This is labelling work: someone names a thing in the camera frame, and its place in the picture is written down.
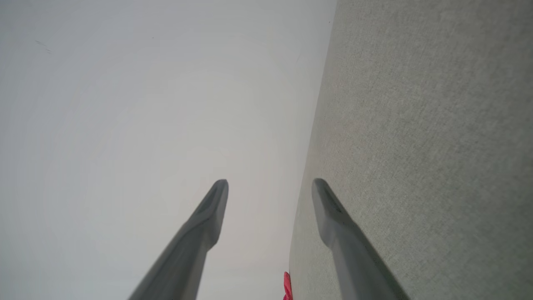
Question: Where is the grey fabric sofa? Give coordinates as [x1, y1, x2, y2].
[289, 0, 533, 300]

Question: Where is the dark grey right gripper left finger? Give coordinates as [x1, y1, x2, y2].
[127, 179, 229, 300]

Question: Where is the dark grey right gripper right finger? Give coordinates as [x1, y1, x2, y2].
[312, 178, 411, 300]

